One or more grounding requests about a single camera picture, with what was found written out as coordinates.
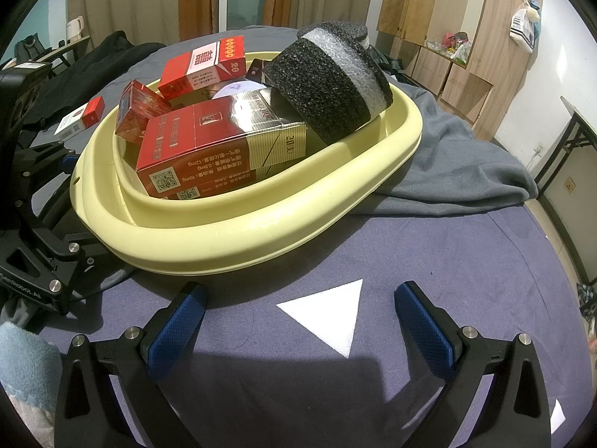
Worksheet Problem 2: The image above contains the small black box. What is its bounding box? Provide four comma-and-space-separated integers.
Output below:
246, 58, 281, 85

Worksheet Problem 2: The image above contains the small red and white box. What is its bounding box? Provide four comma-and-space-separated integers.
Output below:
53, 96, 106, 140

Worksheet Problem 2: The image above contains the white hanging bag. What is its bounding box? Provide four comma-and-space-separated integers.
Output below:
508, 0, 542, 53

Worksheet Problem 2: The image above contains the black jacket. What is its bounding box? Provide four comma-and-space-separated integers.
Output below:
28, 30, 169, 131

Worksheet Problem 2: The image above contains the dark backpack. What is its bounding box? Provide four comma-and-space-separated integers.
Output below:
12, 35, 47, 63

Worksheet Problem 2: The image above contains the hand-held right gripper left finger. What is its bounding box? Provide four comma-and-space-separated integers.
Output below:
53, 281, 208, 448

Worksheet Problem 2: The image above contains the wooden wardrobe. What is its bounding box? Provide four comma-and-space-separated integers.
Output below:
375, 0, 546, 143

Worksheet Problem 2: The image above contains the light blue towel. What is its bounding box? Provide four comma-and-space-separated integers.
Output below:
0, 322, 61, 430

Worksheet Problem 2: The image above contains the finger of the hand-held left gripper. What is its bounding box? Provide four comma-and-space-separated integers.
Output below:
0, 228, 110, 315
16, 140, 79, 211

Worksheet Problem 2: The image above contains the black foam roll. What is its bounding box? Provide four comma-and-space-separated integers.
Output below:
263, 21, 394, 145

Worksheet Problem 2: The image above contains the white triangle marker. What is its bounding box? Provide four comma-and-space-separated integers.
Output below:
276, 279, 365, 359

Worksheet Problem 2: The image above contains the plaid cloth pile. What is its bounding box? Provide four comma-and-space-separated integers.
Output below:
576, 282, 597, 337

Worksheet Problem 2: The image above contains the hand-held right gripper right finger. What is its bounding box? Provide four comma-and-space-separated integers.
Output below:
394, 281, 560, 448

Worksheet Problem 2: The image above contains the grey blanket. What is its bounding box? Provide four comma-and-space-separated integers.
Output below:
350, 63, 539, 218

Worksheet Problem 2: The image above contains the shiny red box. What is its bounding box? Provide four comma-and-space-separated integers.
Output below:
114, 79, 173, 144

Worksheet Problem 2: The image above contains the beige sheer curtain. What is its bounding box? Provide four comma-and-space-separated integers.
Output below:
70, 0, 180, 47

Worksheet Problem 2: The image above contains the black folding table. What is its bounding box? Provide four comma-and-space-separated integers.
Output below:
532, 96, 597, 285

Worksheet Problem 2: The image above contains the colourful clutter pile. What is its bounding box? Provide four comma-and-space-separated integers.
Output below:
426, 32, 473, 63

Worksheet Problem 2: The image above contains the pale yellow plastic basin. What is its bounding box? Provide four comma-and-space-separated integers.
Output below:
70, 49, 424, 277

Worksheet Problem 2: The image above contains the dark red cigarette carton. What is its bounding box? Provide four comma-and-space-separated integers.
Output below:
135, 88, 307, 197
163, 159, 309, 201

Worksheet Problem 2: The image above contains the purple bed sheet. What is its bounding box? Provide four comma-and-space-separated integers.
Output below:
28, 23, 591, 448

